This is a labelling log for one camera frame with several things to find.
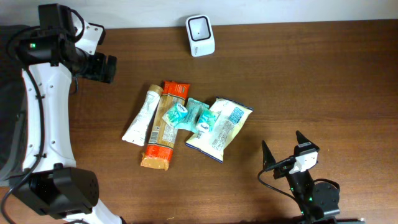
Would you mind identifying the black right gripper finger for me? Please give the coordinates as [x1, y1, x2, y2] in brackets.
[262, 140, 276, 170]
[295, 130, 320, 151]

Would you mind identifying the cream snack bag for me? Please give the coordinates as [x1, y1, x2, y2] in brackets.
[185, 98, 253, 163]

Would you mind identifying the teal tissue pack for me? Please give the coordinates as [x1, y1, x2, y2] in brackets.
[196, 109, 220, 133]
[162, 103, 188, 128]

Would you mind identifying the white tube with beige cap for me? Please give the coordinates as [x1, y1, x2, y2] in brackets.
[122, 85, 163, 146]

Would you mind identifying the teal wipes packet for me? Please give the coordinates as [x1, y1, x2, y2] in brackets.
[175, 98, 210, 133]

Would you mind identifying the orange spaghetti package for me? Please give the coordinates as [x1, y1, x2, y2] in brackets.
[141, 81, 190, 170]

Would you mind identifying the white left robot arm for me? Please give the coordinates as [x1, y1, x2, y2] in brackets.
[9, 21, 123, 223]

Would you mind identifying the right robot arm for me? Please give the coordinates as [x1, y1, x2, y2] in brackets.
[257, 131, 365, 223]

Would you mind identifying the white barcode scanner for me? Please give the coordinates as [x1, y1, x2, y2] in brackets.
[185, 15, 215, 57]

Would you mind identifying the dark grey mesh basket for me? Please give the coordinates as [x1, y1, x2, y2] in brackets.
[1, 25, 27, 187]

